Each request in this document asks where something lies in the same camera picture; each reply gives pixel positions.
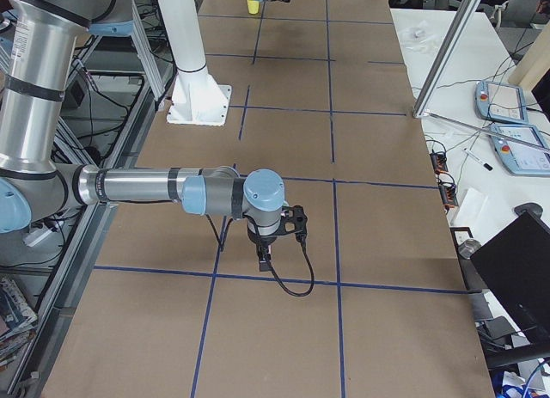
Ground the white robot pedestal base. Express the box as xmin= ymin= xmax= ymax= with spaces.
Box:
xmin=157 ymin=0 xmax=232 ymax=126

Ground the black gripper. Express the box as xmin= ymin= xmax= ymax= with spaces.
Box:
xmin=247 ymin=230 xmax=275 ymax=272

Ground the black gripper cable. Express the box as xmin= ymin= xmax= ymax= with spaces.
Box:
xmin=261 ymin=238 xmax=315 ymax=297

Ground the teach pendant far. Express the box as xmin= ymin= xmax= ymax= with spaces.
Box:
xmin=474 ymin=80 xmax=529 ymax=124

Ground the aluminium frame post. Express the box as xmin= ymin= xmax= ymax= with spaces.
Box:
xmin=412 ymin=0 xmax=481 ymax=118

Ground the black white marker pen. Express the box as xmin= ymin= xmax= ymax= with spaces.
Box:
xmin=462 ymin=148 xmax=493 ymax=171

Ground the teach pendant near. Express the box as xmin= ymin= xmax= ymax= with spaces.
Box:
xmin=490 ymin=124 xmax=549 ymax=177

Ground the silver metal cylinder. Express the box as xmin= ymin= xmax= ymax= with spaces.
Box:
xmin=457 ymin=238 xmax=482 ymax=260

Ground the black monitor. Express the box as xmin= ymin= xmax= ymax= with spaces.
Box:
xmin=471 ymin=211 xmax=549 ymax=343

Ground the teach pendant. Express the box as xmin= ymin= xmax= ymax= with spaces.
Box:
xmin=490 ymin=124 xmax=549 ymax=177
xmin=474 ymin=80 xmax=529 ymax=124

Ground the yellow plastic cup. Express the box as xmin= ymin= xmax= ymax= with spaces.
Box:
xmin=246 ymin=0 xmax=260 ymax=15

